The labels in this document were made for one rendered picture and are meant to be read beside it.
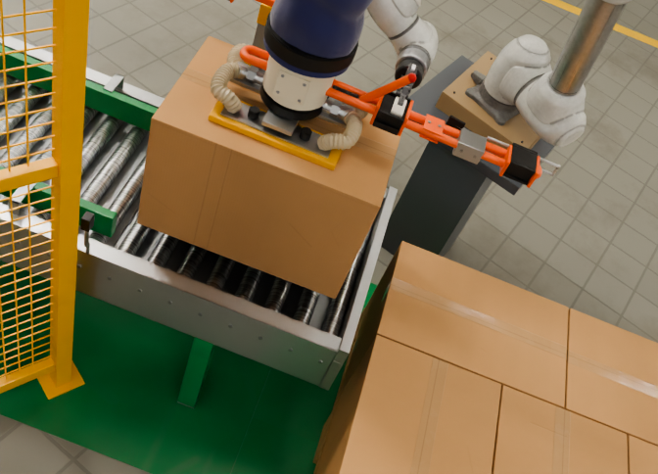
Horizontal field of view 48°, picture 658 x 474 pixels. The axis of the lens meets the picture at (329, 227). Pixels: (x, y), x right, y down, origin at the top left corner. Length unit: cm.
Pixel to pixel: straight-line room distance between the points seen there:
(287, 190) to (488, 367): 84
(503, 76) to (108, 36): 201
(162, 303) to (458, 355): 88
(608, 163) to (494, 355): 218
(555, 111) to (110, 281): 143
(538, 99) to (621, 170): 192
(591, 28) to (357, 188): 82
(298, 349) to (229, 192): 48
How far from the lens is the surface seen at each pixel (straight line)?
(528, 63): 255
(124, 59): 371
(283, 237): 200
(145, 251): 228
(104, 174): 239
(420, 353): 223
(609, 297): 360
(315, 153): 187
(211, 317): 212
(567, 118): 247
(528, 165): 192
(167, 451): 250
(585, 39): 228
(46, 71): 259
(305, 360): 214
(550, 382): 239
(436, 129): 189
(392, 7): 208
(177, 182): 199
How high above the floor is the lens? 227
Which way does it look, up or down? 46 degrees down
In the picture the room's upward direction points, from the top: 23 degrees clockwise
